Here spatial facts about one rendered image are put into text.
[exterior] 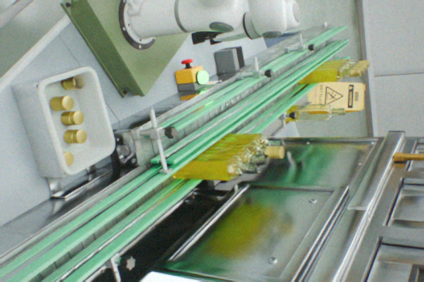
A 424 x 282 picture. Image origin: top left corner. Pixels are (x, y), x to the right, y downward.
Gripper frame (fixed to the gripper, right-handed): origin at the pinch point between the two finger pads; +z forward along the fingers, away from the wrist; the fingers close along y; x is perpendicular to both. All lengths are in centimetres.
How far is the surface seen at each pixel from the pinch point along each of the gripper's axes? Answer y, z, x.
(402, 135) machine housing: -51, -39, 41
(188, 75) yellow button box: -10.7, 15.2, 8.3
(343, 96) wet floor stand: -323, 58, 36
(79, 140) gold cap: 38.6, 15.8, 21.6
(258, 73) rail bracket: -30.7, 0.0, 11.5
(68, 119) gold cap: 39.6, 16.8, 16.1
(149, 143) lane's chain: 21.1, 9.8, 26.1
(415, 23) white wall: -571, 20, -36
